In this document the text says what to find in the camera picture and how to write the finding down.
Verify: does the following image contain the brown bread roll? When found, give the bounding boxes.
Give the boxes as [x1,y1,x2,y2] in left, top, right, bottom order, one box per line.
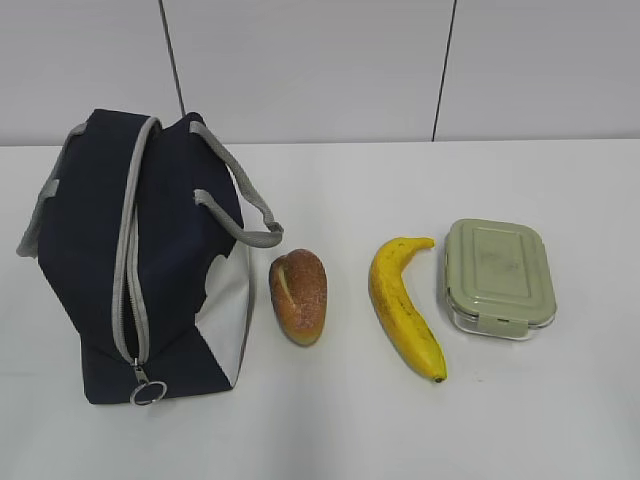
[269,249,328,347]

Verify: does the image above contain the yellow banana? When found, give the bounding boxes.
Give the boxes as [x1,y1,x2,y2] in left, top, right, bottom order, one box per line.
[368,237,448,383]

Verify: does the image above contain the navy blue lunch bag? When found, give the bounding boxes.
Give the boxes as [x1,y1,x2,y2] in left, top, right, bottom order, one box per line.
[17,109,283,406]

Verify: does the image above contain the green lidded glass container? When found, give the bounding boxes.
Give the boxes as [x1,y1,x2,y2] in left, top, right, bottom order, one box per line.
[443,218,557,341]

